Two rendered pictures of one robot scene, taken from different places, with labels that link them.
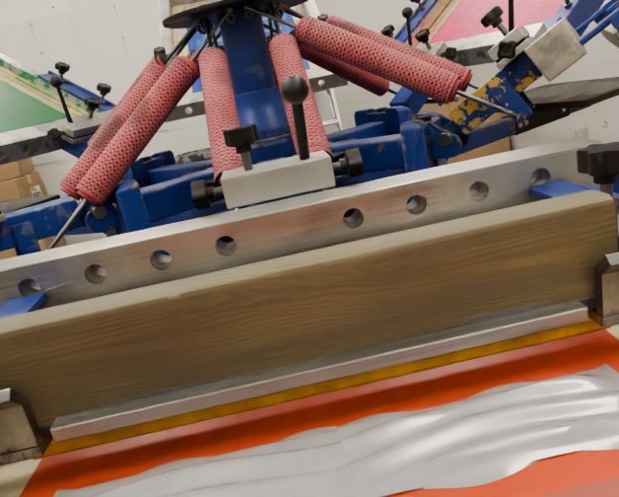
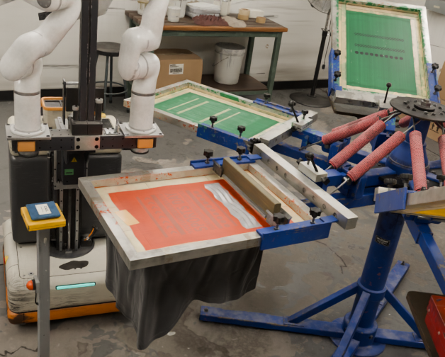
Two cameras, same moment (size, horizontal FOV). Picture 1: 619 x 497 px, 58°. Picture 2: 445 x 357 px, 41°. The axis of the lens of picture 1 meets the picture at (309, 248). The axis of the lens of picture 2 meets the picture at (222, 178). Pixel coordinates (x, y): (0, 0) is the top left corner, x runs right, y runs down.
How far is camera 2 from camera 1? 2.13 m
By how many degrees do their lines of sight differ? 57
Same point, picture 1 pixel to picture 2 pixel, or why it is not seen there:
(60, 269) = (265, 156)
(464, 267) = (259, 196)
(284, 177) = (308, 171)
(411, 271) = (255, 191)
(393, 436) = (237, 207)
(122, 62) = not seen: outside the picture
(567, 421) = (244, 219)
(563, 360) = (263, 222)
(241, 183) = (302, 166)
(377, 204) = (308, 190)
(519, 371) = (258, 218)
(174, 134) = not seen: outside the picture
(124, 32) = not seen: outside the picture
